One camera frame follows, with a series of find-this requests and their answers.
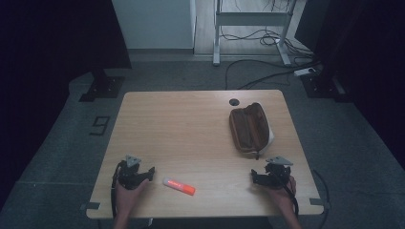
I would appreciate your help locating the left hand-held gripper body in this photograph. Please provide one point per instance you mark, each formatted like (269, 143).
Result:
(129, 176)

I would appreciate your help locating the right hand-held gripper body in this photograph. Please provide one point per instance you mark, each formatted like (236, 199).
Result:
(276, 174)

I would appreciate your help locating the person's left hand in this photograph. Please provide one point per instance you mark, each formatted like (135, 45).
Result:
(128, 197)

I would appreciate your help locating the person's right hand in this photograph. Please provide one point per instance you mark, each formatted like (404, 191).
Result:
(281, 195)

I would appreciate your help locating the orange and white highlighter pen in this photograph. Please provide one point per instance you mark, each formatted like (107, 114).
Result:
(180, 186)

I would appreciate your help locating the brown zipped pencil case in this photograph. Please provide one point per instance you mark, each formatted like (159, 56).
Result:
(250, 129)

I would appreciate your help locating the black stand base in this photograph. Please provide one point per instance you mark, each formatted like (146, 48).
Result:
(321, 87)
(103, 87)

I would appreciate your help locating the white power strip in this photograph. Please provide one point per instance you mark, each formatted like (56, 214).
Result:
(304, 72)

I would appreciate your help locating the black curtain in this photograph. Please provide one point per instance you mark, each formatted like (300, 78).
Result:
(47, 47)
(366, 63)

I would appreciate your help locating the white metal desk frame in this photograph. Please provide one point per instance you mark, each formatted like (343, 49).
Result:
(251, 18)

